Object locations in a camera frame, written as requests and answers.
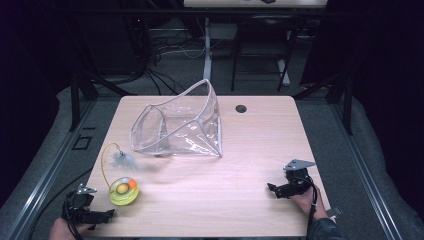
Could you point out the black chair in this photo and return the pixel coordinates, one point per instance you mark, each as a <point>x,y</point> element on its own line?
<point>263,30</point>

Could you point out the small grey bracket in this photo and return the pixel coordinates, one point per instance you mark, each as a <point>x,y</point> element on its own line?
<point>334,211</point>

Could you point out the clear plastic bag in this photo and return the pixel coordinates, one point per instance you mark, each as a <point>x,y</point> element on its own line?
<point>186,133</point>

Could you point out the person's left hand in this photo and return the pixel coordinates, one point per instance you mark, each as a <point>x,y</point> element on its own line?
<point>61,230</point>

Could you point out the yellow feather cat toy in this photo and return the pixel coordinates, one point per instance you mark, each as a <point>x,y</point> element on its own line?
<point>124,193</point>

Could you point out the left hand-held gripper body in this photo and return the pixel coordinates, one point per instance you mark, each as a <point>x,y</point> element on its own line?
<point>78,206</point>

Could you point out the white desk leg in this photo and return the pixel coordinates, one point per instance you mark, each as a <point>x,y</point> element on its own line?
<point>208,60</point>

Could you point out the black metal stand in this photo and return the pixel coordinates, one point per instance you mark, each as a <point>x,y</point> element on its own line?
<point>346,100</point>
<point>76,100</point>

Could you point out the aluminium floor rail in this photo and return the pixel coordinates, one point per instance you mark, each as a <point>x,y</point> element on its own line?
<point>46,173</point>
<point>366,173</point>

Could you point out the white desk top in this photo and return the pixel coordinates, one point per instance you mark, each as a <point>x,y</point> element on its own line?
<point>253,3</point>

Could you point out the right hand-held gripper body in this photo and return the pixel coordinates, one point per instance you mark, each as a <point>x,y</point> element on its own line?
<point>297,183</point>

